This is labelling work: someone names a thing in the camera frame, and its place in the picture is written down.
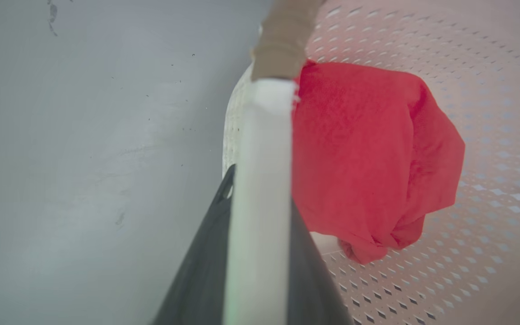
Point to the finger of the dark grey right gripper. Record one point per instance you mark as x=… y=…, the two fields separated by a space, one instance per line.
x=309 y=289

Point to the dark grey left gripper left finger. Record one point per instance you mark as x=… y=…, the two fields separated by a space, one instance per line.
x=197 y=280

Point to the white perforated plastic laundry basket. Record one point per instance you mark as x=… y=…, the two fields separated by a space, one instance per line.
x=467 y=113

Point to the red cloth garment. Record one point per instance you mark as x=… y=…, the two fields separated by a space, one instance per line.
x=368 y=153

